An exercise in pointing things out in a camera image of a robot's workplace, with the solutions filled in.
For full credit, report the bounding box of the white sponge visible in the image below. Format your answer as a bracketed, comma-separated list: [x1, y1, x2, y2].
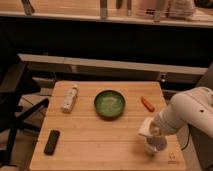
[138, 117, 153, 137]

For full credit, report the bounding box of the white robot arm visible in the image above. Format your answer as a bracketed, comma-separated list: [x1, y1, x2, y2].
[148, 87, 213, 138]

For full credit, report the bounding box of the white ceramic cup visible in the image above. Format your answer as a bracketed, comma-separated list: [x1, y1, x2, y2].
[145, 137, 167, 155]

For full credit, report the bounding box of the orange carrot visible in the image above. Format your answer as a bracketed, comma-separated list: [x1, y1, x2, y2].
[141, 96, 155, 112]

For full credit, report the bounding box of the green bowl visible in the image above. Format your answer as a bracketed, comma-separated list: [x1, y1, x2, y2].
[94, 90, 126, 118]

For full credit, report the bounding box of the wooden table board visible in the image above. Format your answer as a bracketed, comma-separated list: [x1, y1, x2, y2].
[30, 81, 186, 171]

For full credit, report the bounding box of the black remote control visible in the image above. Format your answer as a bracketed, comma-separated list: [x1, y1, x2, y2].
[44, 130, 60, 155]

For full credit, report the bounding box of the black chair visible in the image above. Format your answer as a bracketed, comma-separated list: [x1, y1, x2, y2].
[0, 62, 49, 165]

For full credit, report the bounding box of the grey shelf rail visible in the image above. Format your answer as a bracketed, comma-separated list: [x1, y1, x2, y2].
[19, 54, 208, 75]

